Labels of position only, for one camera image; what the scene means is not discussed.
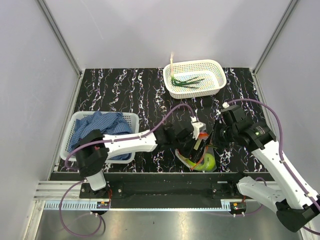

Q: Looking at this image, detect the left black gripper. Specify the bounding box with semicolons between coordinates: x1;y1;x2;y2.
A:
173;134;206;165

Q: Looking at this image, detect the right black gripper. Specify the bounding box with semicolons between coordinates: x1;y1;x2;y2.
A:
205;119;237;149

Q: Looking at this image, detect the clear zip top bag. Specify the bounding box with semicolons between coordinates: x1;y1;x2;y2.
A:
175;131;217;173

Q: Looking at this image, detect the fake green onion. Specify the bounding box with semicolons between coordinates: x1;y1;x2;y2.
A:
169;51;204;89

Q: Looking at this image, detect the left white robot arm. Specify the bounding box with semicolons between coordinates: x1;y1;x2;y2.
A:
72;119;210;198

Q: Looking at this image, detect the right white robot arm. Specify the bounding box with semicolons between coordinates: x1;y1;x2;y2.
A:
211;102;320;233

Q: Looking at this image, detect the fake green apple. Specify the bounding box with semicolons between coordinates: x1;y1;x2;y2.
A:
194;153;217;172

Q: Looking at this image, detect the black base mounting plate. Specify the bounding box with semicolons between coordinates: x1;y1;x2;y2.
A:
79;172;246;210

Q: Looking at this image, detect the white perforated plastic basket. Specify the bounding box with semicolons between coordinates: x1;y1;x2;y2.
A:
163;59;227;99

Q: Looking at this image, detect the white laundry basket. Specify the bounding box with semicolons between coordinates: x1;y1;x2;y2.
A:
60;111;139;160

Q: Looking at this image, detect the blue checkered cloth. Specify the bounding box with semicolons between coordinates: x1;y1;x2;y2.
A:
67;111;134;153

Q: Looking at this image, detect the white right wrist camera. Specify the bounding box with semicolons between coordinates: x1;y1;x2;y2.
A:
222;102;230;109

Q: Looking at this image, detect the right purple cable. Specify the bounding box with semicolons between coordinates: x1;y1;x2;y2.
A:
223;98;320;236

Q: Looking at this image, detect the purple cable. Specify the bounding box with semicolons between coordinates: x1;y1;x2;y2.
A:
59;103;198;236
223;98;320;236

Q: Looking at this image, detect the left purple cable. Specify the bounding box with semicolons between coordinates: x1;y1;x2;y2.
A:
59;103;198;236

